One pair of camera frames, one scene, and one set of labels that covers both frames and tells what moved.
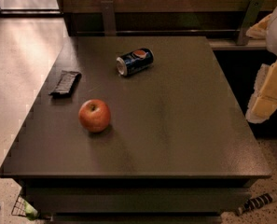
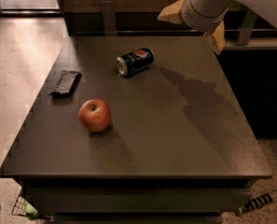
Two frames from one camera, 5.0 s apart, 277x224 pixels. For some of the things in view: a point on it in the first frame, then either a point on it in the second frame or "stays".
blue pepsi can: x=134 y=62 stays
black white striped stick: x=255 y=203 stays
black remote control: x=67 y=82 stays
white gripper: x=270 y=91 → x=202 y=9
